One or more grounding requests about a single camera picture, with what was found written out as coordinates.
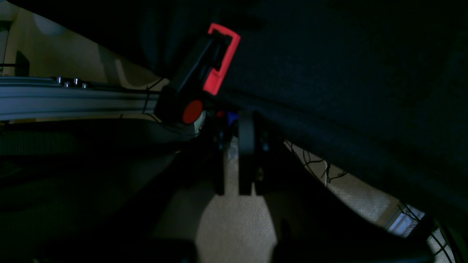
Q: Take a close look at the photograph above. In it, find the aluminium rail profile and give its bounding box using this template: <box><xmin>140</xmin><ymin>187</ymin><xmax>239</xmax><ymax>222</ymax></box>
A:
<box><xmin>0</xmin><ymin>76</ymin><xmax>159</xmax><ymax>121</ymax></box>

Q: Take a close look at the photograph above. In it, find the blue handle tool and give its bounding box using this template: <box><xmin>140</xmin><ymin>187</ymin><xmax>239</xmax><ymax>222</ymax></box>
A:
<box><xmin>226</xmin><ymin>111</ymin><xmax>239</xmax><ymax>126</ymax></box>

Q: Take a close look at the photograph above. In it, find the black table cloth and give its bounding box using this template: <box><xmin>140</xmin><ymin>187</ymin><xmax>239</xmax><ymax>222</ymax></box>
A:
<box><xmin>7</xmin><ymin>0</ymin><xmax>468</xmax><ymax>234</ymax></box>

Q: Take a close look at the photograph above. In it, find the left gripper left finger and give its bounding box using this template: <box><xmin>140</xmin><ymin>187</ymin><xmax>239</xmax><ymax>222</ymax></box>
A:
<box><xmin>37</xmin><ymin>121</ymin><xmax>229</xmax><ymax>263</ymax></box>

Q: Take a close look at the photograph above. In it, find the red black clamp top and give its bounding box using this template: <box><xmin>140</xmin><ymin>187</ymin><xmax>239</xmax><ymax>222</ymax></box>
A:
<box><xmin>154</xmin><ymin>23</ymin><xmax>241</xmax><ymax>125</ymax></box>

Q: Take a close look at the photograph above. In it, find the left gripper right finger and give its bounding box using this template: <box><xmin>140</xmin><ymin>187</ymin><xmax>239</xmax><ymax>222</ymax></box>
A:
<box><xmin>238</xmin><ymin>111</ymin><xmax>434</xmax><ymax>263</ymax></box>

